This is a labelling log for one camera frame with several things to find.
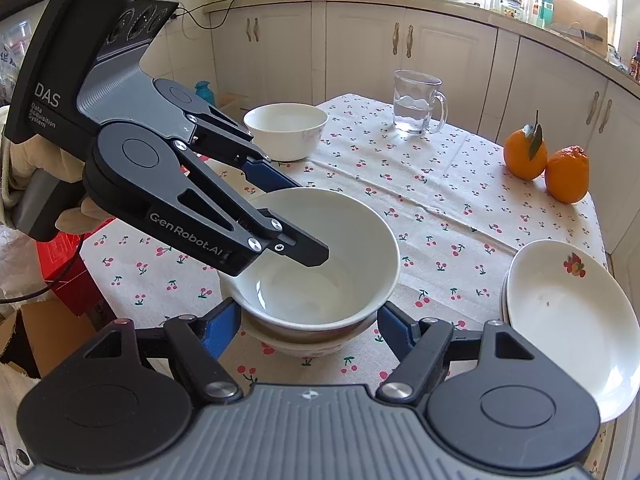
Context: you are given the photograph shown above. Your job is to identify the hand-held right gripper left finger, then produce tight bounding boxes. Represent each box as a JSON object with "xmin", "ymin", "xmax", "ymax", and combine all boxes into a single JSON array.
[{"xmin": 79, "ymin": 299, "xmax": 242, "ymax": 403}]

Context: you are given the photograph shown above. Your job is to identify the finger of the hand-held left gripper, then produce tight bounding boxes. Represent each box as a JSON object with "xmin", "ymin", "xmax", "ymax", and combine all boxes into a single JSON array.
[
  {"xmin": 189, "ymin": 106, "xmax": 304, "ymax": 193},
  {"xmin": 172, "ymin": 141, "xmax": 330, "ymax": 267}
]

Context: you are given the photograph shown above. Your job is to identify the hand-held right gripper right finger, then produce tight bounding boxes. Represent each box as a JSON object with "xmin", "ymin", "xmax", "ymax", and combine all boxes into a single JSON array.
[{"xmin": 375, "ymin": 301, "xmax": 539, "ymax": 403}]

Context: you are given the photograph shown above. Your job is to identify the small white bowl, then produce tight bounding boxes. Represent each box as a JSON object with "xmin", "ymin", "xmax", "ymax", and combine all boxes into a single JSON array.
[{"xmin": 218, "ymin": 187, "xmax": 401, "ymax": 343}]

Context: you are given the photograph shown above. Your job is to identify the white bowl pink flowers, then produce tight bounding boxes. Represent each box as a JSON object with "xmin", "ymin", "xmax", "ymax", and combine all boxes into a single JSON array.
[{"xmin": 241, "ymin": 310, "xmax": 378, "ymax": 359}]

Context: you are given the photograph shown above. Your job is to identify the white plate two flower prints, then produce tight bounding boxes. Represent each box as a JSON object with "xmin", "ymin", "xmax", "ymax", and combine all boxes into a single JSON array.
[{"xmin": 506, "ymin": 239, "xmax": 632, "ymax": 424}]

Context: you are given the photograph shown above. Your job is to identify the person's left hand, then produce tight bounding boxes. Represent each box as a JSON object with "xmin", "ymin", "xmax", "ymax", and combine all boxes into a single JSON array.
[{"xmin": 0, "ymin": 139, "xmax": 119, "ymax": 238}]

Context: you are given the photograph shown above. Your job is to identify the wide white bowl faint print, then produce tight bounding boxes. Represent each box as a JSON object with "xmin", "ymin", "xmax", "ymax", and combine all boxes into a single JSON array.
[{"xmin": 243, "ymin": 103, "xmax": 329, "ymax": 162}]

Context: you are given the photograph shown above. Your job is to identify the cherry print tablecloth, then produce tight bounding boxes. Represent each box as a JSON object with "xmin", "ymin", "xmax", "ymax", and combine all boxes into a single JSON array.
[{"xmin": 80, "ymin": 92, "xmax": 619, "ymax": 480}]

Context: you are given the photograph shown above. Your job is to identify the glass mug with water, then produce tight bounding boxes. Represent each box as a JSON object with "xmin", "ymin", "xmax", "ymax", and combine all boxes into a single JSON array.
[{"xmin": 392, "ymin": 69, "xmax": 448, "ymax": 135}]

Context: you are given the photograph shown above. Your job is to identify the row of white cabinet doors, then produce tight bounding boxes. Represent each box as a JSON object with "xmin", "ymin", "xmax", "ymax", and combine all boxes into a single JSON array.
[{"xmin": 210, "ymin": 0, "xmax": 640, "ymax": 221}]

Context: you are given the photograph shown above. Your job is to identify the red box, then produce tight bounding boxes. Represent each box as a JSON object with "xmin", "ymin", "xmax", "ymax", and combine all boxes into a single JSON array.
[{"xmin": 37, "ymin": 215, "xmax": 121, "ymax": 317}]

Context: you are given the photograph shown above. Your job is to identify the cardboard box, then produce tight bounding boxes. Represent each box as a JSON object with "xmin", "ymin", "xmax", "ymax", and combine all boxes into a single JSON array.
[{"xmin": 0, "ymin": 305, "xmax": 67, "ymax": 382}]

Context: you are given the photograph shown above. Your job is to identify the orange with leaf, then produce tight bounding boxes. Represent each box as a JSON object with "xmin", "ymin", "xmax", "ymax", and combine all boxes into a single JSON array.
[{"xmin": 503, "ymin": 110, "xmax": 549, "ymax": 181}]

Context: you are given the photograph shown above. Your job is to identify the white fluffy cloth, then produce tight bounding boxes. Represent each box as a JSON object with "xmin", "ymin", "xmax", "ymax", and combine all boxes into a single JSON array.
[{"xmin": 0, "ymin": 362, "xmax": 42, "ymax": 466}]

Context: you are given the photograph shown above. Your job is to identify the orange without leaf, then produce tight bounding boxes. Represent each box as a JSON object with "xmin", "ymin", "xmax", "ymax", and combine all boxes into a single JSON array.
[{"xmin": 545, "ymin": 146, "xmax": 590, "ymax": 204}]

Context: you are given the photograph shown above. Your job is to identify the black cable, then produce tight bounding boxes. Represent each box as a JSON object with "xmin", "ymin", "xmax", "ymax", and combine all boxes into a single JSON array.
[{"xmin": 0, "ymin": 232, "xmax": 87, "ymax": 304}]

